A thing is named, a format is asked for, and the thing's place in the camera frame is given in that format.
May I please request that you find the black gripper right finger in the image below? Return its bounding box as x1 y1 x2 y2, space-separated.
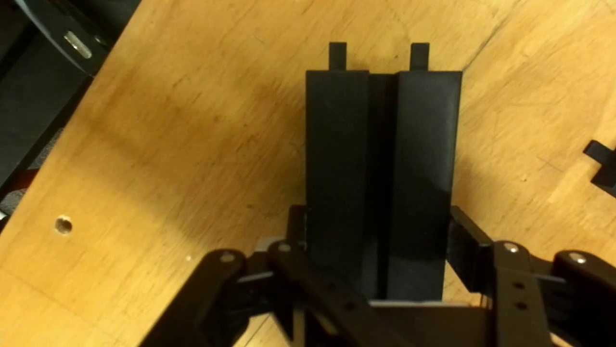
449 204 616 347

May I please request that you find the long black track pad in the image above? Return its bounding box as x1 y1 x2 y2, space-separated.
582 138 616 198
305 40 465 304

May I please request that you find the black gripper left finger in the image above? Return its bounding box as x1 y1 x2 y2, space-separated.
138 204 388 347

